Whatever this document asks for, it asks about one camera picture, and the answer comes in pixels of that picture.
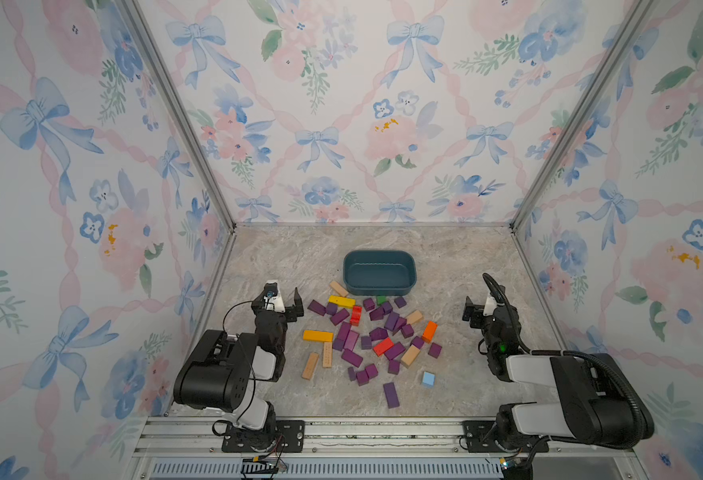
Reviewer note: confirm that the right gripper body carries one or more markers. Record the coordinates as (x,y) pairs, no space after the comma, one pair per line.
(480,315)

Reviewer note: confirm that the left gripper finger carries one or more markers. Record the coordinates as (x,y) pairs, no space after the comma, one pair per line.
(262,302)
(296,309)

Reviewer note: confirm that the purple long brick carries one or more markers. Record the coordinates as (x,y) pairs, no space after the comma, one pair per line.
(391,395)
(352,358)

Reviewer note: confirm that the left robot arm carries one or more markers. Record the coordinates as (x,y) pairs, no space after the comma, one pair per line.
(223,371)

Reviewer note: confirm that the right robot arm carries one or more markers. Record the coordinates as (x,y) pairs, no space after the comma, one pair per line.
(595,405)

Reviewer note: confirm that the natural wood brick near bin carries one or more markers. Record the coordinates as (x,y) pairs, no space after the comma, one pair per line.
(338,289)

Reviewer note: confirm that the teal plastic storage bin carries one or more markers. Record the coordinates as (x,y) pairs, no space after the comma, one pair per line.
(379,272)

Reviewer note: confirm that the purple brick far left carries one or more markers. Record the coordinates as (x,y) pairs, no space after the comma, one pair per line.
(317,308)

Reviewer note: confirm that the yellow-orange brick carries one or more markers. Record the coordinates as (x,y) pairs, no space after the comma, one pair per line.
(317,336)

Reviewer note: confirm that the orange brick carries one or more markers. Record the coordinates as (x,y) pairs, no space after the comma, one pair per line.
(429,332)

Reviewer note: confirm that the natural wood long brick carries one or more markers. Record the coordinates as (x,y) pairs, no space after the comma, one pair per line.
(326,359)
(310,366)

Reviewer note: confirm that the yellow long brick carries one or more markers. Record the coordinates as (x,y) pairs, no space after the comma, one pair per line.
(342,302)

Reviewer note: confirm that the natural wood brick right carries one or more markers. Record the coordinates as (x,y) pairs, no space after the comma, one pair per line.
(415,317)

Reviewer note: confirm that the natural wood long brick left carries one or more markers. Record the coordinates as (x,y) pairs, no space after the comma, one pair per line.
(310,366)

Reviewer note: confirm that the red arch brick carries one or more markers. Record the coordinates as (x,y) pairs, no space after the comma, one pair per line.
(356,315)

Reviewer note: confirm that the natural wood brick lower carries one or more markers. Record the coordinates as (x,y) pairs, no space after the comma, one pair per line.
(409,357)

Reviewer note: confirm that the light blue cube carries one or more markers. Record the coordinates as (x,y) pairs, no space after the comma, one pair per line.
(428,379)

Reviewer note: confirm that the purple brick beside red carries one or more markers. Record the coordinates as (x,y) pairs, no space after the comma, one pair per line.
(395,350)

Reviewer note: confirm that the red rectangular brick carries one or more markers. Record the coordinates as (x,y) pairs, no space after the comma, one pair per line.
(383,346)

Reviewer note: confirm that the purple long brick front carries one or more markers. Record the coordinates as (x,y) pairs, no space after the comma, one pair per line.
(391,395)

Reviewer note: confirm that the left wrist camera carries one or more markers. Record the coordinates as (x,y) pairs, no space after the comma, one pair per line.
(276,301)

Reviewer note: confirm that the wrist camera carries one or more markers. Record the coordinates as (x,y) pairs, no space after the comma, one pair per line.
(490,306)
(276,301)

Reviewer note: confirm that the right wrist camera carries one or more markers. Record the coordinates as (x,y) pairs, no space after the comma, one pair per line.
(490,306)

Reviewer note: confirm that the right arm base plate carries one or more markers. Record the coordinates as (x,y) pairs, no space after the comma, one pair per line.
(485,436)

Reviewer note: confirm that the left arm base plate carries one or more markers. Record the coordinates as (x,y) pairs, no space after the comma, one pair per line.
(281,436)

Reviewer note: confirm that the aluminium front rail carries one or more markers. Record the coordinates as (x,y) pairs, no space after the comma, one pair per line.
(367,448)

